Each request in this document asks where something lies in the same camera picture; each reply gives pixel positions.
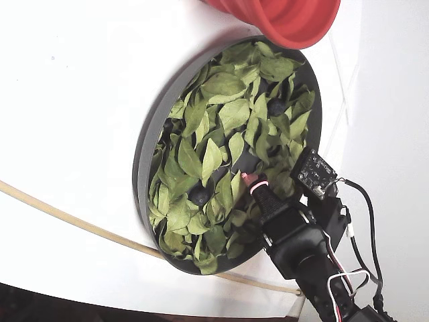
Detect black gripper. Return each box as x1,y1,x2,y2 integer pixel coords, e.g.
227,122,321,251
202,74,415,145
240,171,332,280

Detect dark blueberry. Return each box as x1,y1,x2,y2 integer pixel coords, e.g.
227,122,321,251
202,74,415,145
188,183,212,206

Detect pile of green leaves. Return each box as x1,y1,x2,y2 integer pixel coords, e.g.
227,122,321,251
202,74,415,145
147,40,316,275

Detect dark grey round bowl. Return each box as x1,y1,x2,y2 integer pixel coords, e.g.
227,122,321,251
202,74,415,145
131,35,323,276

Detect red collapsible silicone cup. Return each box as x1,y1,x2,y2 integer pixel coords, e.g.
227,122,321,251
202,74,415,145
200,0,342,50

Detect long thin wooden stick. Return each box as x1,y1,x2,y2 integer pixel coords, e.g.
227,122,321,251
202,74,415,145
0,180,304,298

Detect black camera circuit board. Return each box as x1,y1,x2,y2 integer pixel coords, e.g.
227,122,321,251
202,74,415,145
290,149,339,202

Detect black cable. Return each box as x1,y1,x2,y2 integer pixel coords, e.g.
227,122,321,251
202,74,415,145
334,178,385,303

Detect red white servo wires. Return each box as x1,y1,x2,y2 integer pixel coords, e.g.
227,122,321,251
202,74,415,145
326,231,371,322

